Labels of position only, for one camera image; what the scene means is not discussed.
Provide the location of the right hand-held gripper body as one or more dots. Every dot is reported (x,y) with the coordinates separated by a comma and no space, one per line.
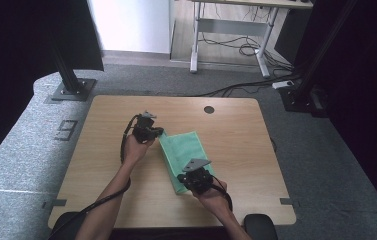
(198,176)

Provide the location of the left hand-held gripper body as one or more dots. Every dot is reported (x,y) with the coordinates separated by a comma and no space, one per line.
(143,128)

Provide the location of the green towel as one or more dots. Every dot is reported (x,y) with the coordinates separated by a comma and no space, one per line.
(182,150)

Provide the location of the person's left hand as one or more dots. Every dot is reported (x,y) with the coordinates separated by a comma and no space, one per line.
(136,150)

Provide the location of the person's right hand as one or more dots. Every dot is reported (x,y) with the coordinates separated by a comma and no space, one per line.
(213,198)

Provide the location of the dark round table grommet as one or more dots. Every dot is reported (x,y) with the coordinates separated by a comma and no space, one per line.
(209,109)

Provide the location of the grey floor socket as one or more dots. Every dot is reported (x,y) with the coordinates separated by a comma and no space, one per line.
(66,130)

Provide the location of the black chair armrest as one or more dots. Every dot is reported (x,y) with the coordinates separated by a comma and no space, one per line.
(66,226)
(261,226)

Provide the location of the black metal stand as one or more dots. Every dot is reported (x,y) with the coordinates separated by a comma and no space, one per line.
(71,80)
(304,83)

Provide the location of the grey tape strip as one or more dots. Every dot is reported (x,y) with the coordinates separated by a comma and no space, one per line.
(55,202)
(288,201)

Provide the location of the white power strip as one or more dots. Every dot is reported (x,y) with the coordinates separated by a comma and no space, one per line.
(283,84)

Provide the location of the black curtain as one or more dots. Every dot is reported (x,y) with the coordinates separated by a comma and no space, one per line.
(16,66)
(369,100)

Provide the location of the black computer tower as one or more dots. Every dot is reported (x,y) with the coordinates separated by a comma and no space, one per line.
(292,33)

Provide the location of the white desk frame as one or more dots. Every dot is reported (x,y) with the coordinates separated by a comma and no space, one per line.
(232,27)

